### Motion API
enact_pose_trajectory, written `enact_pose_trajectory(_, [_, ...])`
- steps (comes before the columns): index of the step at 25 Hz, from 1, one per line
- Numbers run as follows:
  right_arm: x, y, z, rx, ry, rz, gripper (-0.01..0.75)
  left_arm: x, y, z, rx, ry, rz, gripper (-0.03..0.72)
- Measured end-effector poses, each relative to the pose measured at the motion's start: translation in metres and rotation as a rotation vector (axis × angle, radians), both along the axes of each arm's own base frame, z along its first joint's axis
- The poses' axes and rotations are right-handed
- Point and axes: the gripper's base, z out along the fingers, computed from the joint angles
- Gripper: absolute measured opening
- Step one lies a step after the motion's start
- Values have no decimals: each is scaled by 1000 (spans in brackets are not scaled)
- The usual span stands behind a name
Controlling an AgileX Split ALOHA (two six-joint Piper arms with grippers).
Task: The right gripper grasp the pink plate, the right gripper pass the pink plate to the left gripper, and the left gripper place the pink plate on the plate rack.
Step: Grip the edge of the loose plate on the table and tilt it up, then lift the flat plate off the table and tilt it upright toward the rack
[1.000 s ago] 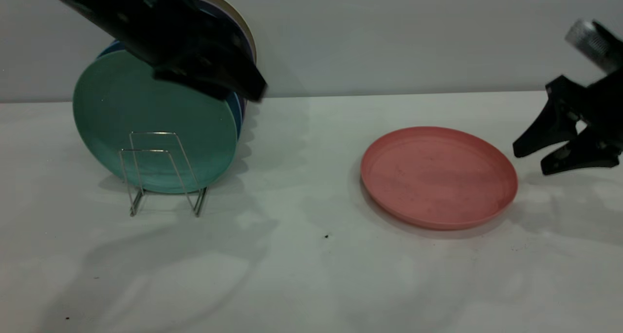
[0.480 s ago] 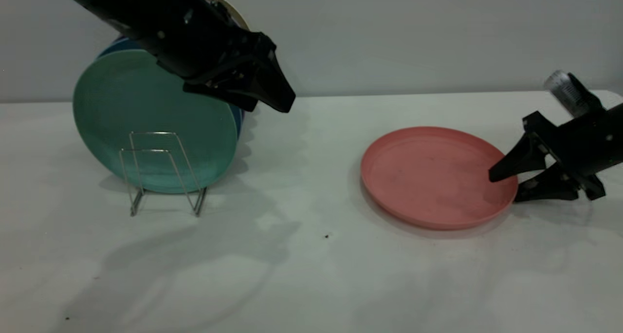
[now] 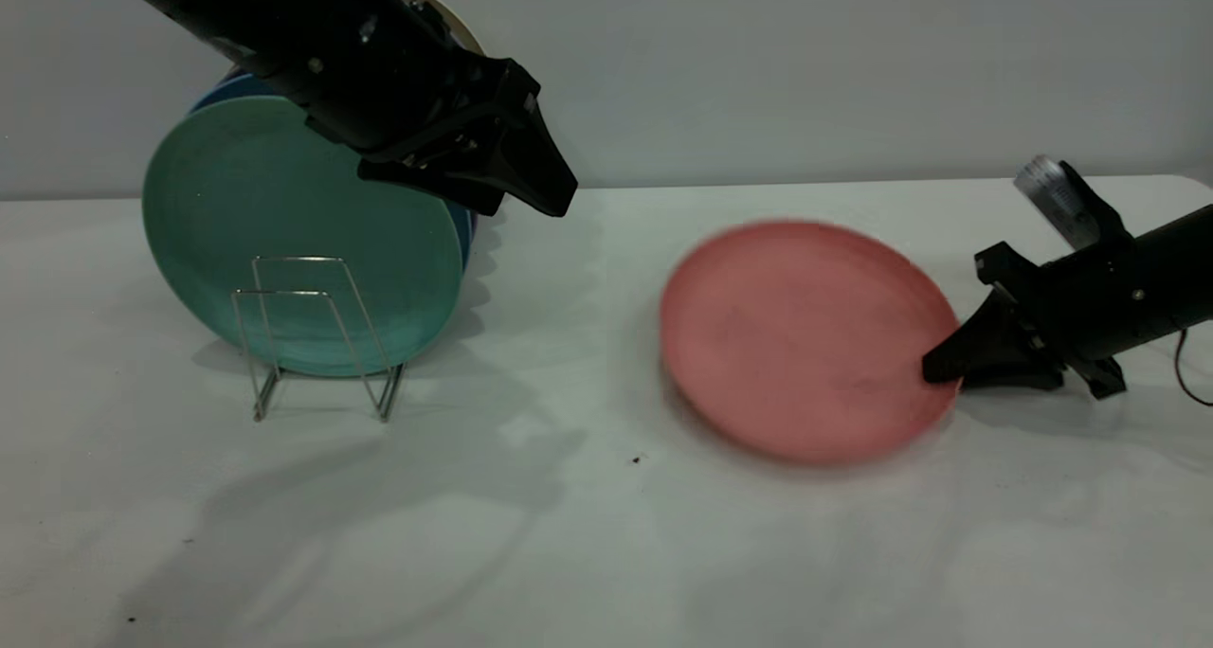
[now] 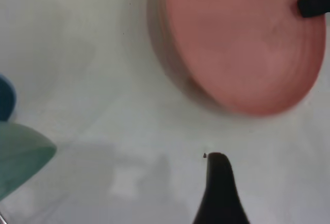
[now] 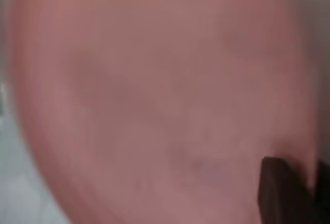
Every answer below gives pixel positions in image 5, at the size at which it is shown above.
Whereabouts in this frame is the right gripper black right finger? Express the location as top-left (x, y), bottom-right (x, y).
top-left (315, 158), bottom-right (330, 224)

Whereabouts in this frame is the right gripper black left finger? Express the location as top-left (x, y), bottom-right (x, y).
top-left (258, 156), bottom-right (317, 224)

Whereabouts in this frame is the pink plastic plate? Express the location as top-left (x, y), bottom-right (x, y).
top-left (7, 0), bottom-right (323, 224)

